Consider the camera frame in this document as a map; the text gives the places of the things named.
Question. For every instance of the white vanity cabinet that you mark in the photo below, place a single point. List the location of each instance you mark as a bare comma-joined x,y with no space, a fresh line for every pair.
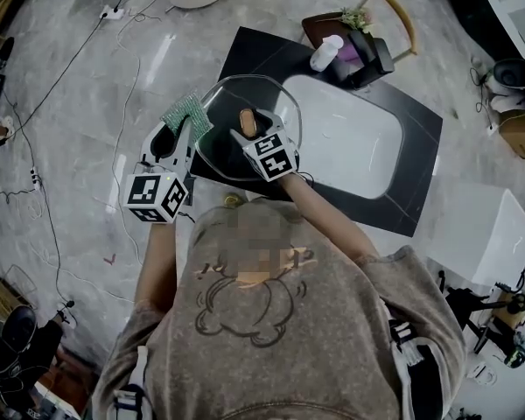
520,16

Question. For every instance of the wooden chair dark seat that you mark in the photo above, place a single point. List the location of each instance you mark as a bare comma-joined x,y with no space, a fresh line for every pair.
404,16

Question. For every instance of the person's left forearm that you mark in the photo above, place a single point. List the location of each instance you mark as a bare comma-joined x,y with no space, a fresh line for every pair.
162,261

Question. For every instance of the white pump soap bottle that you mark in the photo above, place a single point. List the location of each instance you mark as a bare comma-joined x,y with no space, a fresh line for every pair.
326,55

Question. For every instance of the person's left shoe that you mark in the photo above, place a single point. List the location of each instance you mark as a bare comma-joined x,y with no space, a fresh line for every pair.
232,200

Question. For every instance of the large cardboard box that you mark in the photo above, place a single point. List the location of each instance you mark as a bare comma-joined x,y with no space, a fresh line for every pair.
522,134

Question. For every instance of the black tripod stand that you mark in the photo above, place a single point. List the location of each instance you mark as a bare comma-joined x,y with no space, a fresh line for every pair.
459,298

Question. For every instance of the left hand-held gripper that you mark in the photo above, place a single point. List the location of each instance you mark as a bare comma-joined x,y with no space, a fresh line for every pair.
146,193

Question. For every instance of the white power strip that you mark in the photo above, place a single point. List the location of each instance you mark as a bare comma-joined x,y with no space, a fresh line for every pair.
112,12

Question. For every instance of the black sink counter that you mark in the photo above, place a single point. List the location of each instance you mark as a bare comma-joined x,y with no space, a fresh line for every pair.
415,169

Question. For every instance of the white sink basin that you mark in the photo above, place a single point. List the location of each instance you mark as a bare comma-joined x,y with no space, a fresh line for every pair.
350,147

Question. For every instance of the small flowering plant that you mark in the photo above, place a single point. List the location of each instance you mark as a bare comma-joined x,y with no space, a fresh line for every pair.
356,19

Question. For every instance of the black round device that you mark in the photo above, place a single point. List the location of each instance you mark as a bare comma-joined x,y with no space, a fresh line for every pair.
512,73

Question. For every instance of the black faucet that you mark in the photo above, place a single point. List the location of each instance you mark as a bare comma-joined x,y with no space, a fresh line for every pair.
376,59

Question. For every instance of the brown printed t-shirt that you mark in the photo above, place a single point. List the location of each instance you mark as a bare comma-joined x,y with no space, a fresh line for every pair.
289,344

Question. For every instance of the person's right forearm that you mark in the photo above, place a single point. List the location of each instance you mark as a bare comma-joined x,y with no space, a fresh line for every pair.
324,217

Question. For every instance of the white square cabinet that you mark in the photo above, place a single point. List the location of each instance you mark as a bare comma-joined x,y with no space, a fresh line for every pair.
481,234

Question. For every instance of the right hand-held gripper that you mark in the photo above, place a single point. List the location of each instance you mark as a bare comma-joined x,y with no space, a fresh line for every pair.
273,160

